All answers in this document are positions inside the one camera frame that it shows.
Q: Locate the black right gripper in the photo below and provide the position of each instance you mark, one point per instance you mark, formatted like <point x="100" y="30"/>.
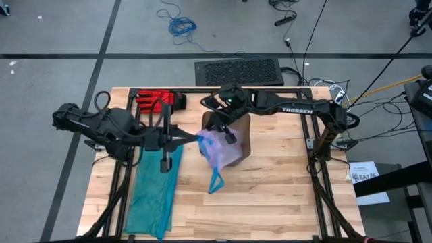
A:
<point x="236" y="101"/>

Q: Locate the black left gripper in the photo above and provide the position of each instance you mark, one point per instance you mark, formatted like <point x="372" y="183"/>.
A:
<point x="153" y="140"/>

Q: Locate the blue plastic bag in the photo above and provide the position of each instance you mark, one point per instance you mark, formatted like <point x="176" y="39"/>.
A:
<point x="219" y="152"/>

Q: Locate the teal plastic trash bag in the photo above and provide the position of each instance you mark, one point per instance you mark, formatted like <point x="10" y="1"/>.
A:
<point x="152" y="195"/>

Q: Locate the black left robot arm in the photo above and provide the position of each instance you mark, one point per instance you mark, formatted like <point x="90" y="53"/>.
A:
<point x="111" y="123"/>

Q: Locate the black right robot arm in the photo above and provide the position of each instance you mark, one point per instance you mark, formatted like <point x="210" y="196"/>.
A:
<point x="297" y="106"/>

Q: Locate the red and black work glove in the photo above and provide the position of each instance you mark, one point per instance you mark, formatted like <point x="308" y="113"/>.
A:
<point x="145" y="96"/>

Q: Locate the white power strip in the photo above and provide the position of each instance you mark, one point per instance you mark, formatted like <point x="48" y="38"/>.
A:
<point x="338" y="98"/>

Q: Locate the black cylindrical device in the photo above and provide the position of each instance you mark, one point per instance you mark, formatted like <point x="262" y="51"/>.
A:
<point x="285" y="20"/>

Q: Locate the white printed paper sheet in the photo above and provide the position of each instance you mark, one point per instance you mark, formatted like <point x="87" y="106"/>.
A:
<point x="362" y="170"/>

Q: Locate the thin black stand pole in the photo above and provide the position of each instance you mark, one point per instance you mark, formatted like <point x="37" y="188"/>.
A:
<point x="384" y="67"/>

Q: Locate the black crossbar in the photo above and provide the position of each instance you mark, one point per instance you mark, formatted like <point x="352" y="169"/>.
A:
<point x="391" y="180"/>

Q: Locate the black side table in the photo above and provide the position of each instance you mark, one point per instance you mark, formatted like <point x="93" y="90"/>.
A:
<point x="423" y="141"/>

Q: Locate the black box device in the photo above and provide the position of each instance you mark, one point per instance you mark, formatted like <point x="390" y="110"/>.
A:
<point x="423" y="98"/>

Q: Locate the black round knob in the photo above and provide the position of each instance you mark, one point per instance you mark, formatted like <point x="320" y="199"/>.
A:
<point x="428" y="72"/>

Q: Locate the dark blue floor object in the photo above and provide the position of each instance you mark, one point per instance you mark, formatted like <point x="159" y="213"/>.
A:
<point x="4" y="10"/>

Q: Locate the person's foot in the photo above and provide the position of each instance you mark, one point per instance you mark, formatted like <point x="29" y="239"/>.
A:
<point x="416" y="15"/>

